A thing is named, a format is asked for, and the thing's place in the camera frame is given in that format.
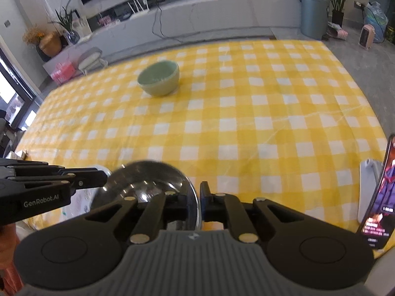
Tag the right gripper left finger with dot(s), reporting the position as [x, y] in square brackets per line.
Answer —
[147, 226]

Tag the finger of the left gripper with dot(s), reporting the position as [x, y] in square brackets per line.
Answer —
[89, 177]

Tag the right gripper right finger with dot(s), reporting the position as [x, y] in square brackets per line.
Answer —
[241, 219]

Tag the orange steel bowl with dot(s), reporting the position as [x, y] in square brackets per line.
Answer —
[145, 179]

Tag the green ceramic bowl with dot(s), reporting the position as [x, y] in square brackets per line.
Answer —
[160, 78]

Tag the white fruity painted plate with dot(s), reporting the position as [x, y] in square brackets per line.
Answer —
[81, 201]

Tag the person left hand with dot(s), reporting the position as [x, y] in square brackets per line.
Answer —
[11, 282]

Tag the white cardboard box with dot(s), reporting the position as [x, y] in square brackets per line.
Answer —
[19, 155]

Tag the yellow checkered tablecloth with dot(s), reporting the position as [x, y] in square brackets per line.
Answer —
[280, 119]

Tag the pink plastic box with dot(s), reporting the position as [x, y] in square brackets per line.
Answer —
[63, 72]

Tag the brown ceramic vase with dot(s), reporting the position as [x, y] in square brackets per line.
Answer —
[50, 44]

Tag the white tv console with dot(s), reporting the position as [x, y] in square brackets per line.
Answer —
[183, 22]

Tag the white phone stand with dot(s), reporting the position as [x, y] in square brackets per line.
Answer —
[369, 175]

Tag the blue glass vase plant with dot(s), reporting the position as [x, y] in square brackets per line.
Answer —
[65, 20]

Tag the smartphone on stand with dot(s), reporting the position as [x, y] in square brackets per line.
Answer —
[378, 224]

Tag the white wifi router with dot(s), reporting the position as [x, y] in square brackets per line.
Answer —
[138, 7]

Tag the grey blue trash bin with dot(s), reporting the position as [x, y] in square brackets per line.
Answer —
[314, 18]

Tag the pink small heater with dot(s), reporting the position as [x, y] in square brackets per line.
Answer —
[366, 37]

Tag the blue water bottle bag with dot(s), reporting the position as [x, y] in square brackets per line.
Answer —
[375, 16]

